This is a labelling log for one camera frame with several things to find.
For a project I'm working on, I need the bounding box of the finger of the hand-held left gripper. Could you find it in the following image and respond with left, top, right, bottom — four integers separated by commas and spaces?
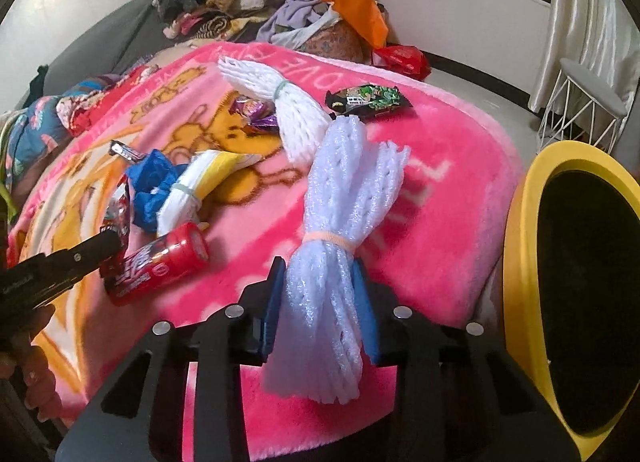
47, 232, 126, 287

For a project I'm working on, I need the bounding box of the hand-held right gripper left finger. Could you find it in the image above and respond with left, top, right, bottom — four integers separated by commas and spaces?
55, 257, 288, 462

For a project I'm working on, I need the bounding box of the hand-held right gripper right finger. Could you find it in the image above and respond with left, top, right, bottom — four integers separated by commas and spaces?
351, 264, 583, 462

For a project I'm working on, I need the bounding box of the red snack tube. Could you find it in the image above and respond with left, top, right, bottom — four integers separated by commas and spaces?
99, 222, 211, 307

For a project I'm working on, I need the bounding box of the white yellow foam net bundle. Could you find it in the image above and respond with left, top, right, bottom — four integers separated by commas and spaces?
156, 149, 263, 237

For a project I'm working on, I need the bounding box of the white foam net bundle orange band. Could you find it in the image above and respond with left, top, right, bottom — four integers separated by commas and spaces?
259, 114, 412, 405

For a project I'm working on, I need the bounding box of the yellow trash bin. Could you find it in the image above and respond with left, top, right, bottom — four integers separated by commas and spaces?
502, 141, 640, 462

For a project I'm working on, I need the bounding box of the purple snack wrapper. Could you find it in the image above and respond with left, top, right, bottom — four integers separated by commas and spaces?
229, 94, 279, 133

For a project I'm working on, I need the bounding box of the white foam net bundle green band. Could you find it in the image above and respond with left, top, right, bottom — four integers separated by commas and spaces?
217, 56, 342, 166

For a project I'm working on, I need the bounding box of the green black snack wrapper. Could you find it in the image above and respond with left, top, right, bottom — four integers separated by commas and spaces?
325, 84, 414, 121

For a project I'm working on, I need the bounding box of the person's left hand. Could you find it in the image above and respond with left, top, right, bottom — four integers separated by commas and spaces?
0, 308, 68, 425

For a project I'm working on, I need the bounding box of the red snack bag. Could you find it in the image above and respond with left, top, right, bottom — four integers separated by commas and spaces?
99, 181, 134, 255

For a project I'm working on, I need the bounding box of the blue foam net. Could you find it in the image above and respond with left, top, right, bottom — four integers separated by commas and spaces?
125, 149, 190, 233

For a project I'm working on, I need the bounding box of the small red candy wrapper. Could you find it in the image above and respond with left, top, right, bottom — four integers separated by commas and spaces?
109, 140, 147, 163

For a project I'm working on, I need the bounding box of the blue floral cloth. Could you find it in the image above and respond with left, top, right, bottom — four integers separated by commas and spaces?
4, 74, 127, 195

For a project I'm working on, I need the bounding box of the red printed cloth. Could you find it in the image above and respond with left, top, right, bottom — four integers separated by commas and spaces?
69, 66, 157, 139

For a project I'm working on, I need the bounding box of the pink printed blanket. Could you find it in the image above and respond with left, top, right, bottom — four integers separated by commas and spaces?
7, 39, 523, 462

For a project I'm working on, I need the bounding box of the grey bed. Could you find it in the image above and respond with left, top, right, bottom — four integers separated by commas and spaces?
0, 0, 173, 113

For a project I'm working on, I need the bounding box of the red shopping bag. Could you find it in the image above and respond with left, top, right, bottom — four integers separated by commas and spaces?
374, 44, 432, 81

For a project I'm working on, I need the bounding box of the patterned laundry basket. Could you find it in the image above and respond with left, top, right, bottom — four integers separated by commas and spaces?
299, 20, 367, 62

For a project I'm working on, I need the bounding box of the lavender cloth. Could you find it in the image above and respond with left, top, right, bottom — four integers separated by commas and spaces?
257, 0, 327, 43

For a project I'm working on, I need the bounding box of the orange bag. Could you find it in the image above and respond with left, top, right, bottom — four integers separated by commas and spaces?
321, 0, 390, 48

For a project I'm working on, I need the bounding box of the white curtain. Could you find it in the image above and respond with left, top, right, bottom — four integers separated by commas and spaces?
529, 0, 622, 113

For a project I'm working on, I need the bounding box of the white wire stool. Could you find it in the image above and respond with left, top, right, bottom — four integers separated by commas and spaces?
537, 58, 629, 155

